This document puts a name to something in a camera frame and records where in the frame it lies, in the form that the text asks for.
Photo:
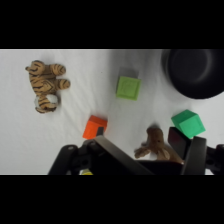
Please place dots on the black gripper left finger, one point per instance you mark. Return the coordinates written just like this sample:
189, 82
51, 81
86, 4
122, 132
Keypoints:
120, 156

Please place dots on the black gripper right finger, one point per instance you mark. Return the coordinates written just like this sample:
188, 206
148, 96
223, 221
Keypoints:
195, 156

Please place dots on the red cube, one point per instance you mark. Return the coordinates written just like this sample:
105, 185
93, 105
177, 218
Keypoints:
92, 127

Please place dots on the dark green cube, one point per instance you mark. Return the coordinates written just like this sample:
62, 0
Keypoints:
190, 125

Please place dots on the light green cube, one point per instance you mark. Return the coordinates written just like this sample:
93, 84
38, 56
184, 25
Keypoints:
128, 88

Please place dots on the brown plush animal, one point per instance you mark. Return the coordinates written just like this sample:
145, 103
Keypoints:
156, 140

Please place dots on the black bowl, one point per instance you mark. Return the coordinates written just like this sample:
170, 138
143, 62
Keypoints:
196, 73

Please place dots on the striped tiger plush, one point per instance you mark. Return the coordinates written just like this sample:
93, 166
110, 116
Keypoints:
45, 83

